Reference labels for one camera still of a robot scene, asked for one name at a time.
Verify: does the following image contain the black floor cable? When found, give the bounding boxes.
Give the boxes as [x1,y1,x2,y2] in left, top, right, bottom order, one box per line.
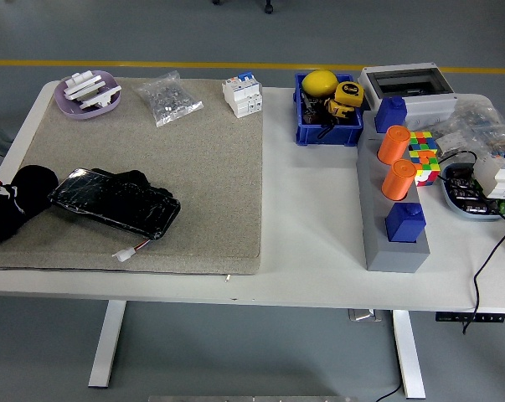
[375,381,405,402]

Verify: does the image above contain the light blue bowl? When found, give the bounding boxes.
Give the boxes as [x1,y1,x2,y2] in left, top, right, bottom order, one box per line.
[439,162,505,222]

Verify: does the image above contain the orange cylinder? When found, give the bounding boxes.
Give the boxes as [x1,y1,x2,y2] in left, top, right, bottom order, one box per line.
[376,124,411,165]
[380,158,417,201]

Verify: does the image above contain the white table leg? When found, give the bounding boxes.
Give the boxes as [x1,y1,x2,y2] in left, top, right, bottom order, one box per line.
[392,309,427,399]
[87,300,127,389]

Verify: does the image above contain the small bag with white part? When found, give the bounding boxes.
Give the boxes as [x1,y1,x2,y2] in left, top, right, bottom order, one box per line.
[434,131,471,158]

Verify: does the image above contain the white connector with coloured wires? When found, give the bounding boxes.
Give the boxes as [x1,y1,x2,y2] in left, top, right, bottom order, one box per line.
[111,239,149,264]

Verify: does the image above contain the dark brown tool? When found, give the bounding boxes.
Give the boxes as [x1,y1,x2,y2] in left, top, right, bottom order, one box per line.
[300,91,332,126]

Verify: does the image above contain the white electrical distribution box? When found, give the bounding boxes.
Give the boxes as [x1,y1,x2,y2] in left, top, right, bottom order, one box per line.
[357,62,459,126]

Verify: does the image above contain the white circuit breaker blue switches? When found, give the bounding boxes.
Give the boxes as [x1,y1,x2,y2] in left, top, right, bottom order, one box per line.
[472,151,505,200]
[221,70,265,121]

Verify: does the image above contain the blue block with knob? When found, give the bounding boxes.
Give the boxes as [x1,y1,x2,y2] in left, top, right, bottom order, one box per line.
[374,95,408,134]
[384,202,427,244]

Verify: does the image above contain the grey-brown mat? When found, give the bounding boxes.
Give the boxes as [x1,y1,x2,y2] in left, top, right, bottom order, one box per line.
[0,76,265,276]

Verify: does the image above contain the black power cable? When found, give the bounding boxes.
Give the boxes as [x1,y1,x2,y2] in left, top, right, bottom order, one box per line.
[438,150,505,335]

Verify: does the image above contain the purple shallow bowl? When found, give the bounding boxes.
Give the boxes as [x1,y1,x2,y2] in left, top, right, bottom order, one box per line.
[53,70,122,121]

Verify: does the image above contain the blue plastic bin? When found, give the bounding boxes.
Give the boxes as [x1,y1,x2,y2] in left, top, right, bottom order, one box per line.
[293,72,364,147]

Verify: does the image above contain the yellow and black tool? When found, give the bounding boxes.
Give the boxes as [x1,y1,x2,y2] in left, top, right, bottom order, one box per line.
[323,98,356,122]

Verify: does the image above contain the white plastic bracket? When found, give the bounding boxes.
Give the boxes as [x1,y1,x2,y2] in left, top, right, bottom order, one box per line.
[79,85,122,111]

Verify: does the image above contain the black printed rag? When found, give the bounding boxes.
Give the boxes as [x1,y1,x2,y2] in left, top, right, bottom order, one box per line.
[0,164,59,247]

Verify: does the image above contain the silver plate under table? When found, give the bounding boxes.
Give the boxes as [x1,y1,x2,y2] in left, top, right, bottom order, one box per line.
[347,308,383,322]

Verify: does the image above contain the large clear bag of parts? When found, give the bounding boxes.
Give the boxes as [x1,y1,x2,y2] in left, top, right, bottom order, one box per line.
[406,94,505,168]

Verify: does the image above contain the multicoloured puzzle cube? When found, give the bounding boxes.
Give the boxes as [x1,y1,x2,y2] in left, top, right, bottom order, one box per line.
[407,131,441,188]

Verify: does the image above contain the stacked white plastic strips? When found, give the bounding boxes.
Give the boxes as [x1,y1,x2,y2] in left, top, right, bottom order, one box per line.
[63,71,103,101]

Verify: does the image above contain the yellow lemon-shaped ball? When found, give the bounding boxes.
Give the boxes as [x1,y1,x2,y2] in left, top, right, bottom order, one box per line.
[301,70,339,98]

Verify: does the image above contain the black chair casters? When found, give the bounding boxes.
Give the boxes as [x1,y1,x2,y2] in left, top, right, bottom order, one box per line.
[211,0,276,14]

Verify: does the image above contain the black glossy panel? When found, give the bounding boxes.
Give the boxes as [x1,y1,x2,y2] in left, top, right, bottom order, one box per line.
[47,167,182,241]

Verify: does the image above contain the grey slotted base block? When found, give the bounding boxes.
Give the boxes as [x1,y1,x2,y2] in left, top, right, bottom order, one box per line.
[355,123,431,273]

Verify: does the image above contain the yellow tape measure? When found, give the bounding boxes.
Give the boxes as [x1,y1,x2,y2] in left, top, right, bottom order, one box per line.
[333,81,365,106]

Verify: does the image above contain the black table control panel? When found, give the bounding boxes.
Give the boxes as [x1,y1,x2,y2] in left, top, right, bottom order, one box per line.
[435,312,505,323]

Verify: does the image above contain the clear bag of screws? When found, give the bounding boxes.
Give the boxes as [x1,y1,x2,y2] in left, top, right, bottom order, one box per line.
[133,70,204,129]

